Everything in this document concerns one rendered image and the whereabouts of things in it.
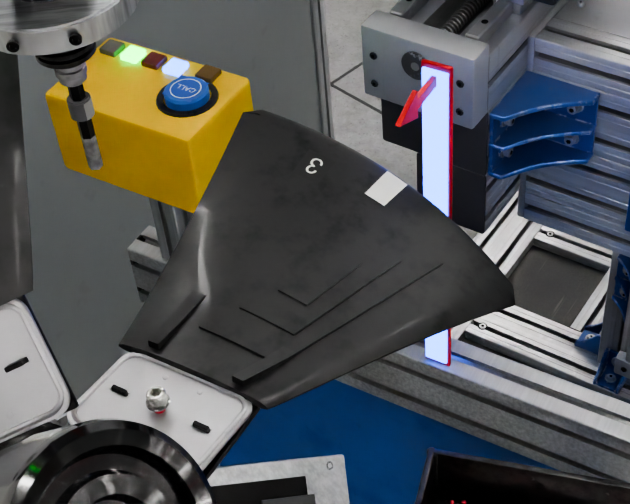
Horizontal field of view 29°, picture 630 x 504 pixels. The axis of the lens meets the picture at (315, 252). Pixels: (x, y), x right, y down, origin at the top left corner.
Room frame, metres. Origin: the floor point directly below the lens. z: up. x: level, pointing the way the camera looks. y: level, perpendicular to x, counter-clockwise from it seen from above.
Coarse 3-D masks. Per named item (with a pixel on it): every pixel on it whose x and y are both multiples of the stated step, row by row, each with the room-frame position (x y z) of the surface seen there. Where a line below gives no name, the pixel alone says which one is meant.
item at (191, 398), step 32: (96, 384) 0.45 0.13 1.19; (128, 384) 0.45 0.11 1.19; (160, 384) 0.45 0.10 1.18; (192, 384) 0.45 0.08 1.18; (96, 416) 0.42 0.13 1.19; (128, 416) 0.42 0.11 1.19; (160, 416) 0.42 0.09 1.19; (192, 416) 0.42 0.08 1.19; (224, 416) 0.42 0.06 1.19; (192, 448) 0.40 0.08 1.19
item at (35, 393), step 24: (0, 312) 0.42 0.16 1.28; (24, 312) 0.42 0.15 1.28; (0, 336) 0.42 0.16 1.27; (24, 336) 0.41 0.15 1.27; (0, 360) 0.41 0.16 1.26; (48, 360) 0.40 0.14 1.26; (0, 384) 0.40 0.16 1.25; (24, 384) 0.40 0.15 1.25; (48, 384) 0.40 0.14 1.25; (0, 408) 0.39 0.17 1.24; (24, 408) 0.39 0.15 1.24; (48, 408) 0.39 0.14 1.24; (0, 432) 0.39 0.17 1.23
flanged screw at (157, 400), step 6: (150, 390) 0.43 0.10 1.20; (156, 390) 0.43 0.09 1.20; (162, 390) 0.43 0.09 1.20; (150, 396) 0.42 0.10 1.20; (156, 396) 0.43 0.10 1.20; (162, 396) 0.42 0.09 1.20; (168, 396) 0.43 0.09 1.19; (150, 402) 0.42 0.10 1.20; (156, 402) 0.42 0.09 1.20; (162, 402) 0.42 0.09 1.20; (168, 402) 0.43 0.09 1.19; (150, 408) 0.42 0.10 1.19; (156, 408) 0.42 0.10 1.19; (162, 408) 0.42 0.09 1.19
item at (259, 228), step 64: (256, 128) 0.66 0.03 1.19; (256, 192) 0.60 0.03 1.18; (320, 192) 0.61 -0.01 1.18; (192, 256) 0.55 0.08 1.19; (256, 256) 0.55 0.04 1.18; (320, 256) 0.54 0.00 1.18; (384, 256) 0.55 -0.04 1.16; (448, 256) 0.56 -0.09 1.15; (192, 320) 0.49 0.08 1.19; (256, 320) 0.49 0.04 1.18; (320, 320) 0.49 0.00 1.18; (384, 320) 0.50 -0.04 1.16; (448, 320) 0.51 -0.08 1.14; (256, 384) 0.44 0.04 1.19; (320, 384) 0.44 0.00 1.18
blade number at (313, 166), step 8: (312, 152) 0.64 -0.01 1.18; (304, 160) 0.64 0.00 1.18; (312, 160) 0.64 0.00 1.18; (320, 160) 0.64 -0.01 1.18; (328, 160) 0.64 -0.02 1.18; (296, 168) 0.63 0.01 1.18; (304, 168) 0.63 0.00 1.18; (312, 168) 0.63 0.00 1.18; (320, 168) 0.63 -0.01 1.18; (328, 168) 0.63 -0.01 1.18; (304, 176) 0.62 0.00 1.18; (312, 176) 0.62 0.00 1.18; (320, 176) 0.62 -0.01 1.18
